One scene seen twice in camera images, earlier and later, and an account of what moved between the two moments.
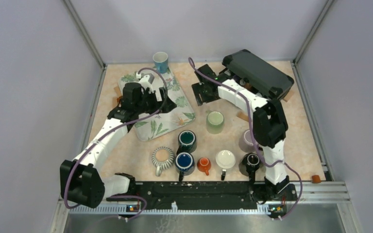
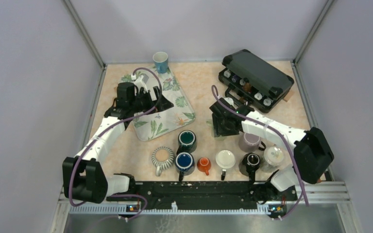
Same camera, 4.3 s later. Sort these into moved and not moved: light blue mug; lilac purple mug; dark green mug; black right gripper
Moved: black right gripper
Not moved: light blue mug; dark green mug; lilac purple mug
